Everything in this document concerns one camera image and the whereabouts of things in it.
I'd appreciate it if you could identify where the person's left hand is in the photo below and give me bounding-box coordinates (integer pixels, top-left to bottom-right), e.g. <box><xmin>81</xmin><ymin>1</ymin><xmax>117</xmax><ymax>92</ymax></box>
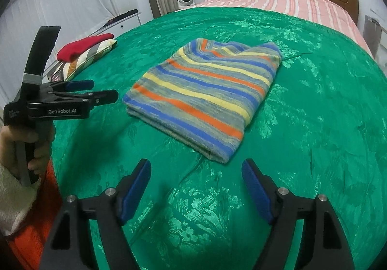
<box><xmin>0</xmin><ymin>123</ymin><xmax>56</xmax><ymax>180</ymax></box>

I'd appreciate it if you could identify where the green patterned blanket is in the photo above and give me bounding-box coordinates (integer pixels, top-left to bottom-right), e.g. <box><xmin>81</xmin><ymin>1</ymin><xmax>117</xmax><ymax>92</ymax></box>
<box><xmin>50</xmin><ymin>7</ymin><xmax>387</xmax><ymax>270</ymax></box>

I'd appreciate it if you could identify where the grey bedside object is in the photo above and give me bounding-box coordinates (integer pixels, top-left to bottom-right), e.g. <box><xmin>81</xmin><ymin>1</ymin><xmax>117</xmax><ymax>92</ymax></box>
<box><xmin>364</xmin><ymin>14</ymin><xmax>385</xmax><ymax>59</ymax></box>

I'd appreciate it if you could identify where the red cloth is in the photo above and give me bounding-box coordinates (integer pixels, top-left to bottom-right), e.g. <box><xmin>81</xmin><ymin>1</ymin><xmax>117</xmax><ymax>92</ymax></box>
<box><xmin>57</xmin><ymin>33</ymin><xmax>114</xmax><ymax>62</ymax></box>

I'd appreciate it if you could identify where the white panelled wardrobe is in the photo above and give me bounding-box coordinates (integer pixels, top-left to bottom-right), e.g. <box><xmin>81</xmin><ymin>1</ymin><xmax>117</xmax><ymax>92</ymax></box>
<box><xmin>0</xmin><ymin>0</ymin><xmax>155</xmax><ymax>104</ymax></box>

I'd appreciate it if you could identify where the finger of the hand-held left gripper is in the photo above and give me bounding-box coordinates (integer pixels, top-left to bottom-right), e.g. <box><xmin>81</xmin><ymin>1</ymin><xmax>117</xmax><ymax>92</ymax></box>
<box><xmin>50</xmin><ymin>89</ymin><xmax>119</xmax><ymax>107</ymax></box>
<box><xmin>45</xmin><ymin>79</ymin><xmax>95</xmax><ymax>93</ymax></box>

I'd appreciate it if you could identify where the person's orange clothing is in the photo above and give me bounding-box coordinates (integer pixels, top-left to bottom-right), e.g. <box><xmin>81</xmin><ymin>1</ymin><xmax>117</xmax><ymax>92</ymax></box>
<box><xmin>6</xmin><ymin>159</ymin><xmax>65</xmax><ymax>270</ymax></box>

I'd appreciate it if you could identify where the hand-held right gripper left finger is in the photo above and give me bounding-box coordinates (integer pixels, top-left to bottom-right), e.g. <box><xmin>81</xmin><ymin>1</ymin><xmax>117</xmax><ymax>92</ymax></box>
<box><xmin>39</xmin><ymin>159</ymin><xmax>152</xmax><ymax>270</ymax></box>

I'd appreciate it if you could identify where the person's left forearm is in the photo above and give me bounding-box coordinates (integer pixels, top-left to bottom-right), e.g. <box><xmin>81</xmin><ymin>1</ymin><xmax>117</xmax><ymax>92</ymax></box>
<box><xmin>0</xmin><ymin>164</ymin><xmax>41</xmax><ymax>236</ymax></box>

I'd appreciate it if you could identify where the striped pillow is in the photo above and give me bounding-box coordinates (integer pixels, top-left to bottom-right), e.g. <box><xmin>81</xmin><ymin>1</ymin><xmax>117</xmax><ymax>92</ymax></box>
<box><xmin>62</xmin><ymin>39</ymin><xmax>118</xmax><ymax>81</ymax></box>

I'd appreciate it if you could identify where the striped knit sweater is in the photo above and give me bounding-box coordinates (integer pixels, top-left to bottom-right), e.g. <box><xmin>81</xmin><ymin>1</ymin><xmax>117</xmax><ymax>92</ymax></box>
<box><xmin>122</xmin><ymin>38</ymin><xmax>283</xmax><ymax>165</ymax></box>

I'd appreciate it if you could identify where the long black stick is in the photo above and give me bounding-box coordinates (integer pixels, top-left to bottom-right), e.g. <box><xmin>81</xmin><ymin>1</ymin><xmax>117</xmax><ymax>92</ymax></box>
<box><xmin>91</xmin><ymin>9</ymin><xmax>139</xmax><ymax>36</ymax></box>

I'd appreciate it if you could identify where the pink striped bedsheet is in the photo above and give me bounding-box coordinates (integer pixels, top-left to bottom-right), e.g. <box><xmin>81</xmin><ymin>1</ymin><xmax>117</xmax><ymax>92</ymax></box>
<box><xmin>178</xmin><ymin>0</ymin><xmax>375</xmax><ymax>59</ymax></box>

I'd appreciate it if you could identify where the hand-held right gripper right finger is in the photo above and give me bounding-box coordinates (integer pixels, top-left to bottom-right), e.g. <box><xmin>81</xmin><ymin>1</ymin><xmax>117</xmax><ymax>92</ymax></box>
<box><xmin>241</xmin><ymin>159</ymin><xmax>355</xmax><ymax>270</ymax></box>

